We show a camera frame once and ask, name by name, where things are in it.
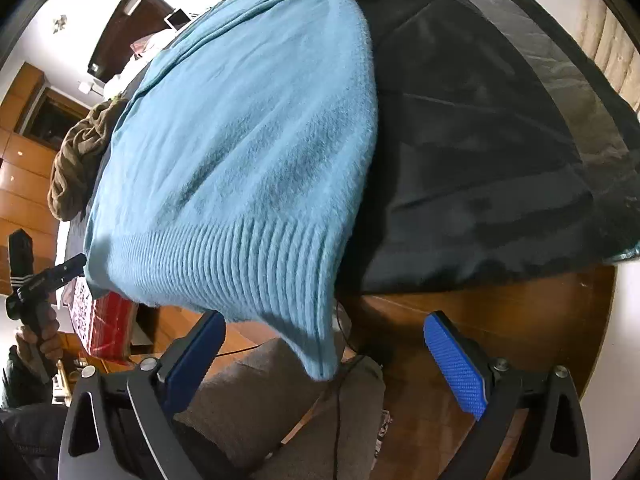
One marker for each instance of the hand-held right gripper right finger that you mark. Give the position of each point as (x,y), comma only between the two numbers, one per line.
(457,367)

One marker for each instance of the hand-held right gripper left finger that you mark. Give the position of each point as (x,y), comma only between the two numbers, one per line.
(195,360)

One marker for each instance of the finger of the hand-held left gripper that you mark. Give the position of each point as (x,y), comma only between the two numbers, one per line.
(70,267)

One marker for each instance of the blue knit sweater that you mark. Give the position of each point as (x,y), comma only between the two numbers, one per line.
(240,160)

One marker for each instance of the person's left forearm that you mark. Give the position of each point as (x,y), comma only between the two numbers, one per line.
(22,385)

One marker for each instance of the white crumpled clothes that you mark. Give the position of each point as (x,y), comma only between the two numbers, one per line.
(127,72)

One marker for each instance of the person's left hand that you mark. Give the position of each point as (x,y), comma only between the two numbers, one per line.
(50,345)

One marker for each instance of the red printed box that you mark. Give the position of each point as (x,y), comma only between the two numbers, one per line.
(107,325)

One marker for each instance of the wooden wardrobe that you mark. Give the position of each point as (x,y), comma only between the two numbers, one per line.
(25,175)

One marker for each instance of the brown fleece garment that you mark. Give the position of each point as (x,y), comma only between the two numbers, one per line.
(80,160)

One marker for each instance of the black cloth cover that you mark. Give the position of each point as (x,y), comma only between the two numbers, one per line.
(475,160)

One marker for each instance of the pink striped pillow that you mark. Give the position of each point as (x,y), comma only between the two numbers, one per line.
(147,46)

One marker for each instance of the dark wooden headboard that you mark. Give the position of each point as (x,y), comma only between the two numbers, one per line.
(127,25)

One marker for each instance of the white tablet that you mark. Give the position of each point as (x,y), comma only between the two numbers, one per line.
(177,19)

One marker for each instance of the white wall switch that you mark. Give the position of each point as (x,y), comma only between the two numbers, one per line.
(87,86)

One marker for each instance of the small wall decoration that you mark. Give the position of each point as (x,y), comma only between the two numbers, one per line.
(60,23)

